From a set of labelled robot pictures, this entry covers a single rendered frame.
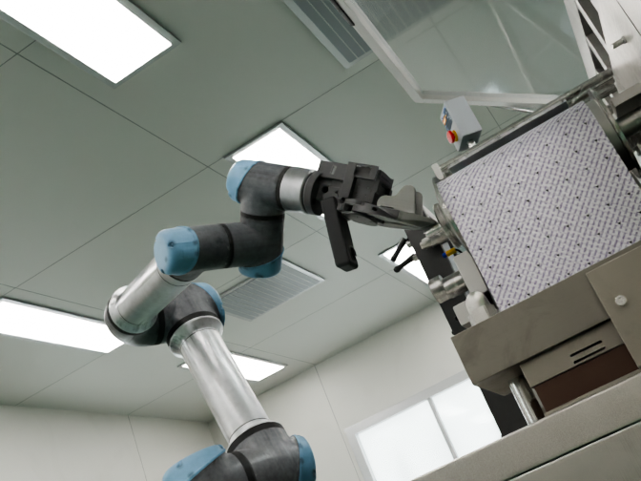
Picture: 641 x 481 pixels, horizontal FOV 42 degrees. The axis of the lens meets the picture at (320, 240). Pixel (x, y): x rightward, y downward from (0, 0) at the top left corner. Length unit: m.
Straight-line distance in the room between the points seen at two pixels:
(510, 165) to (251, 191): 0.43
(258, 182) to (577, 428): 0.70
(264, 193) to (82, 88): 1.94
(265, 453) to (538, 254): 0.60
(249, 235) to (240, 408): 0.35
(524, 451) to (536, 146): 0.49
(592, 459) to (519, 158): 0.50
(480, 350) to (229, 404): 0.71
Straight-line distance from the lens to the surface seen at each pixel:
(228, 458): 1.46
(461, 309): 1.25
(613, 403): 0.87
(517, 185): 1.20
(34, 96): 3.22
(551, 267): 1.16
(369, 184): 1.29
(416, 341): 7.09
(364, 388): 7.20
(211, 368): 1.61
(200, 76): 3.35
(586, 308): 0.94
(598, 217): 1.17
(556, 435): 0.87
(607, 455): 0.87
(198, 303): 1.70
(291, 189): 1.33
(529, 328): 0.95
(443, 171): 1.57
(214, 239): 1.34
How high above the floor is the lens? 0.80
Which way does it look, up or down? 23 degrees up
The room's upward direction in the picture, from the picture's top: 23 degrees counter-clockwise
